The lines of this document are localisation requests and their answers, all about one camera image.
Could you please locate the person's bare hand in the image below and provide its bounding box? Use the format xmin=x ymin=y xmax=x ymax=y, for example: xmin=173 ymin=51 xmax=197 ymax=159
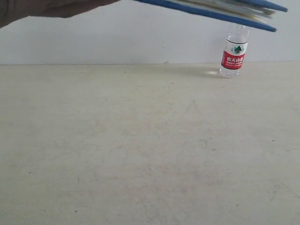
xmin=0 ymin=0 xmax=118 ymax=28

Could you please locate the clear water bottle red label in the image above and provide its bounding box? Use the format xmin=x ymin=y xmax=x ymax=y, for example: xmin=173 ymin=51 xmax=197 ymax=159
xmin=219 ymin=24 xmax=250 ymax=78

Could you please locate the blue ring-bound notebook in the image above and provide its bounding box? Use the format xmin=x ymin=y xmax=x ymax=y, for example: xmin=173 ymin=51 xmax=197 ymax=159
xmin=137 ymin=0 xmax=288 ymax=32

